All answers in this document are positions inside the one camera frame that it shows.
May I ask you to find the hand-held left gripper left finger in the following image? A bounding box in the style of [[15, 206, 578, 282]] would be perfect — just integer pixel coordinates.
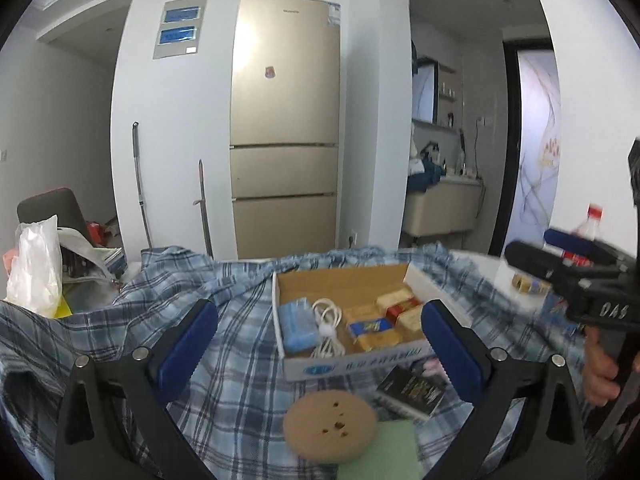
[[54, 299, 219, 480]]

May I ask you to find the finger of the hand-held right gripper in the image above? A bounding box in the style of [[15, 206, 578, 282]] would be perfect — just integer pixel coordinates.
[[504, 241, 593, 303], [544, 229, 628, 273]]

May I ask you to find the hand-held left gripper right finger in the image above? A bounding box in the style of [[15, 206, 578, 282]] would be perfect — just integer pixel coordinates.
[[421, 299, 587, 480]]

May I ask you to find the plain gold packet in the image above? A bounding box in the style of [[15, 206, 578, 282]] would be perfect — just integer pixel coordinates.
[[400, 307, 427, 343]]

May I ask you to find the red label gold packet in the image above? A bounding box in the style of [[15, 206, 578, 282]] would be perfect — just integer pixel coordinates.
[[376, 287, 422, 321]]

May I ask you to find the blue label gold packet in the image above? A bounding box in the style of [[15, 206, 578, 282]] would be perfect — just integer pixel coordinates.
[[348, 319, 402, 353]]

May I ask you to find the light blue tissue packet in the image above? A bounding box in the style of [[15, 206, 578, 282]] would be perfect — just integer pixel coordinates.
[[277, 297, 319, 353]]

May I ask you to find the white cable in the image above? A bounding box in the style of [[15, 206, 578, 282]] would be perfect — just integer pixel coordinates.
[[311, 298, 347, 359]]

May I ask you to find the white cardboard box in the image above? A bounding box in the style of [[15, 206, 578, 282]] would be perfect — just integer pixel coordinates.
[[271, 262, 473, 383]]

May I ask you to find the person's right hand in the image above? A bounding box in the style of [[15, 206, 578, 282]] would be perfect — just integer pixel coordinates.
[[582, 327, 623, 407]]

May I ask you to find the small yellow packet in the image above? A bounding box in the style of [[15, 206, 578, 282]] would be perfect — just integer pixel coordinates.
[[511, 274, 551, 297]]

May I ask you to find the red drink bottle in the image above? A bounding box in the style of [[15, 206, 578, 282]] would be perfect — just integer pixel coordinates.
[[562, 204, 605, 266]]

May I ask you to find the light blue wrapper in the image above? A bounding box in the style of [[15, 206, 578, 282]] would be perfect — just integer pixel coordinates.
[[542, 292, 571, 316]]

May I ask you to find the blue plaid cloth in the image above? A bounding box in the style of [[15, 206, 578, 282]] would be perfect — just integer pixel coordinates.
[[0, 245, 596, 480]]

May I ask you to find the beige vanity cabinet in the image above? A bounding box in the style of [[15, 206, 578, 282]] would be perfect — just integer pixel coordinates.
[[404, 177, 485, 237]]

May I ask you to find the black framed door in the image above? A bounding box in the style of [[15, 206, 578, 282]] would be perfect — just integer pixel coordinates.
[[502, 39, 563, 256]]

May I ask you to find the green sponge pad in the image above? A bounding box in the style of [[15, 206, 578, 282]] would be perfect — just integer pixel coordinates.
[[337, 419, 420, 480]]

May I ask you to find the grey open bag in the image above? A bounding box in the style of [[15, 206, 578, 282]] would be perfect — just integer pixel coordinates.
[[57, 227, 126, 286]]

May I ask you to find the dark blue clothes pile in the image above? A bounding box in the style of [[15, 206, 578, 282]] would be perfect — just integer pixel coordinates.
[[407, 159, 447, 193]]

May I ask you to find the round wooden disc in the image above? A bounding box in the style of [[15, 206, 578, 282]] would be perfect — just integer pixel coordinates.
[[283, 391, 379, 465]]

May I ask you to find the metal pole with clip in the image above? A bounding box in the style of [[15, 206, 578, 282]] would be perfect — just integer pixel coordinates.
[[192, 159, 213, 258]]

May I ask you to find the red bag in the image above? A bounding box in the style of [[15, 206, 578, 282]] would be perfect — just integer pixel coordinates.
[[86, 220, 118, 246]]

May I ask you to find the white plastic bag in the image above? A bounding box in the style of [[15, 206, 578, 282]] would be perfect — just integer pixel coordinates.
[[6, 215, 65, 318]]

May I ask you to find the chair back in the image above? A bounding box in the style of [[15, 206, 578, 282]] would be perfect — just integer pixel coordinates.
[[16, 187, 88, 241]]

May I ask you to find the bathroom mirror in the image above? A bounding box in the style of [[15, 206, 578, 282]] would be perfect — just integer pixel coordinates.
[[412, 59, 440, 123]]

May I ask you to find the gold refrigerator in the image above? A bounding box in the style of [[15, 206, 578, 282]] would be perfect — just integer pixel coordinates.
[[229, 0, 343, 260]]

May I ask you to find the grey mop handle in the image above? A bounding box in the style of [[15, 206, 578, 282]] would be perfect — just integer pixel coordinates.
[[132, 121, 153, 251]]

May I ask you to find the grey wall electrical panel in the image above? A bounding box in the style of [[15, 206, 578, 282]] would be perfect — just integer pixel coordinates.
[[152, 0, 208, 61]]

